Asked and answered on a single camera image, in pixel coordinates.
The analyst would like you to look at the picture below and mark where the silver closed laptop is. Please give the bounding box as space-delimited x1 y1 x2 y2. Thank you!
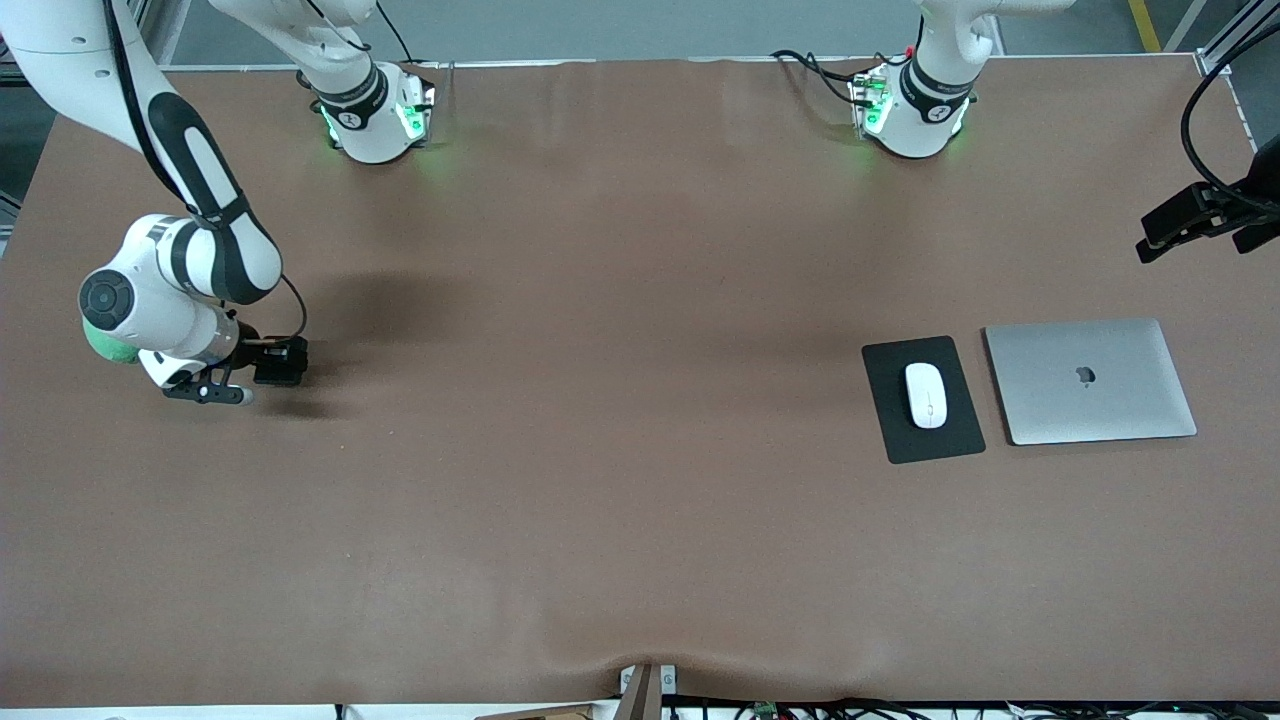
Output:
983 318 1198 446

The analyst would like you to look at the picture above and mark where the metal table edge bracket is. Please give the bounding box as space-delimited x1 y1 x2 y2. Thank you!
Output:
620 664 678 697

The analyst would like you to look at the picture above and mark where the black arm base cable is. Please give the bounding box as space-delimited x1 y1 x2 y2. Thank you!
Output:
800 55 863 107
375 0 417 67
770 49 906 73

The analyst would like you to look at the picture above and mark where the small black phone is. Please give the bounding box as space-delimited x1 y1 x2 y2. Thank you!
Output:
258 345 304 387

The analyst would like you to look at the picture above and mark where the brown table cover mat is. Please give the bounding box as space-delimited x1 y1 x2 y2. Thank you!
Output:
0 55 1280 709

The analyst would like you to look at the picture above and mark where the black mouse pad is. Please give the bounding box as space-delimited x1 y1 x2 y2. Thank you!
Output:
862 335 987 465

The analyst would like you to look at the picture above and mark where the aluminium frame profile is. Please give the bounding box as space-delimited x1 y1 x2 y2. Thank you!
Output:
140 0 193 67
1195 0 1280 77

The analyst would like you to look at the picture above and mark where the black right arm base cable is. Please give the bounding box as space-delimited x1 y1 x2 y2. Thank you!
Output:
375 0 417 67

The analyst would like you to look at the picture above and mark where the white computer mouse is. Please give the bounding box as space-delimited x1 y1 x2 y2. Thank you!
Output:
905 362 948 429

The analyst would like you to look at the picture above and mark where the green dinosaur plush toy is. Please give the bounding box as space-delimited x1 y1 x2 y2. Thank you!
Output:
83 318 141 365

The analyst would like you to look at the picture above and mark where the black left arm base cable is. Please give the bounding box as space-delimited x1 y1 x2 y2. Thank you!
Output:
770 49 906 73
800 55 863 107

